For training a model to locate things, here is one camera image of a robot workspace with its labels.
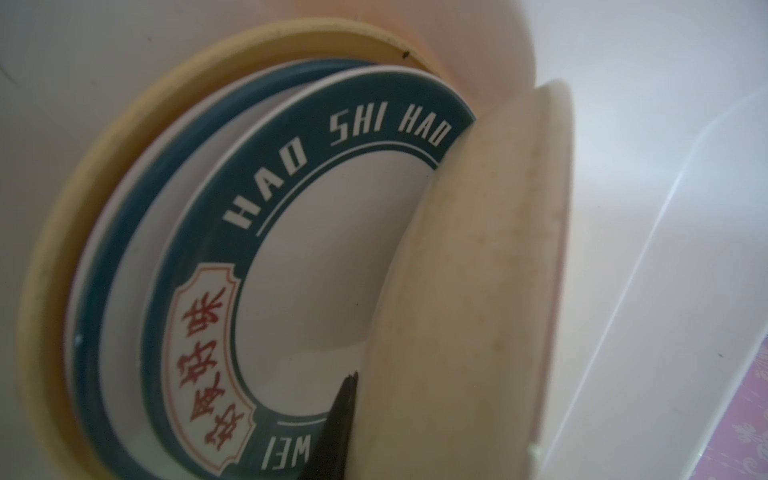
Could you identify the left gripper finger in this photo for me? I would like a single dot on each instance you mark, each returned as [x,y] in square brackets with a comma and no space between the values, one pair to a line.
[328,458]

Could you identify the beige plate brown rim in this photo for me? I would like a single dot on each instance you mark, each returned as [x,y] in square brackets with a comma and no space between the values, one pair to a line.
[454,377]

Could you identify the small green lettered rim plate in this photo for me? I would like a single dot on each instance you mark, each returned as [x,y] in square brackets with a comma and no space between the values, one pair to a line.
[265,290]

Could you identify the large green red rimmed plate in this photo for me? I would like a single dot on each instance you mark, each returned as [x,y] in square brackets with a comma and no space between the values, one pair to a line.
[105,311]

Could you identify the pale yellow round plate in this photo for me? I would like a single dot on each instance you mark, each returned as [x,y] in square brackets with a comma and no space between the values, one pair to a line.
[40,320]

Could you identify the white plastic bin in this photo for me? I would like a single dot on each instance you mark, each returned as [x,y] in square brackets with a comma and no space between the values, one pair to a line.
[665,300]

